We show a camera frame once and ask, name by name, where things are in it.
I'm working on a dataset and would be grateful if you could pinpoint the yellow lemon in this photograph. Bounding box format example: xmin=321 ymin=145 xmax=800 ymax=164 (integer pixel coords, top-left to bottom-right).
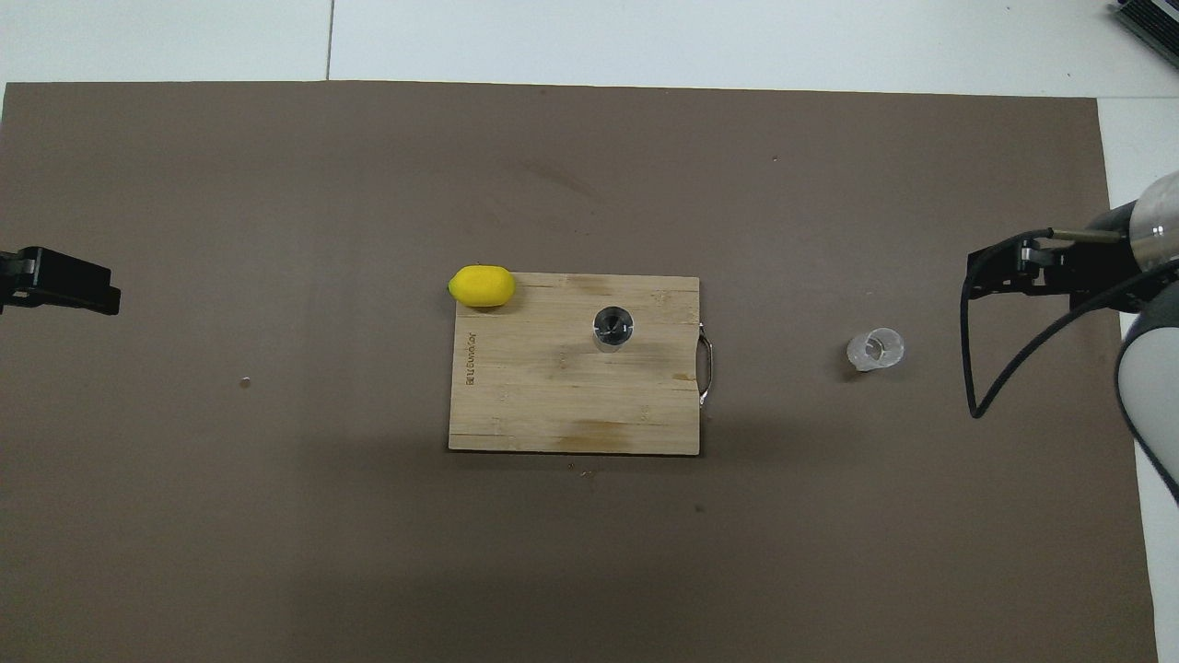
xmin=448 ymin=265 xmax=516 ymax=308

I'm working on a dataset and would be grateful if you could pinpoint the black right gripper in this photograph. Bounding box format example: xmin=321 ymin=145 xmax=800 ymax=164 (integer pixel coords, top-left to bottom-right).
xmin=967 ymin=236 xmax=1148 ymax=316

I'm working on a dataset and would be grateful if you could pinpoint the wooden cutting board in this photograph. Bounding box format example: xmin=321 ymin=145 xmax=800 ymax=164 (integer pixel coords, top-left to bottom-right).
xmin=449 ymin=272 xmax=715 ymax=456

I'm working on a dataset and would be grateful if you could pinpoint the grey ribbed device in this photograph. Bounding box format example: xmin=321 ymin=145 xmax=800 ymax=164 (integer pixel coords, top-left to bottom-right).
xmin=1110 ymin=0 xmax=1179 ymax=70

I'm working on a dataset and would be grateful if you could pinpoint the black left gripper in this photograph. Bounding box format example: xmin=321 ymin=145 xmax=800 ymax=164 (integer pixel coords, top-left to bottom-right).
xmin=0 ymin=247 xmax=122 ymax=316

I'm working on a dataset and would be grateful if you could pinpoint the brown table mat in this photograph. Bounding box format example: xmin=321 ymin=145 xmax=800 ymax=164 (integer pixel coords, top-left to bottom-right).
xmin=0 ymin=81 xmax=1160 ymax=663

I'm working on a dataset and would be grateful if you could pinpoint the steel double jigger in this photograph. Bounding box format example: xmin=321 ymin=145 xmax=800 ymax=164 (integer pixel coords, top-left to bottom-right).
xmin=592 ymin=306 xmax=636 ymax=354

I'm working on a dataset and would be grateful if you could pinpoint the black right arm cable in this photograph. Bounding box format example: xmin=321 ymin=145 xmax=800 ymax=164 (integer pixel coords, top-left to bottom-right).
xmin=961 ymin=227 xmax=1179 ymax=420

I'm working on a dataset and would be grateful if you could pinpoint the clear plastic cup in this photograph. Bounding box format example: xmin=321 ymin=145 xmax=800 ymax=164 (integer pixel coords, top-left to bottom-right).
xmin=846 ymin=326 xmax=905 ymax=373

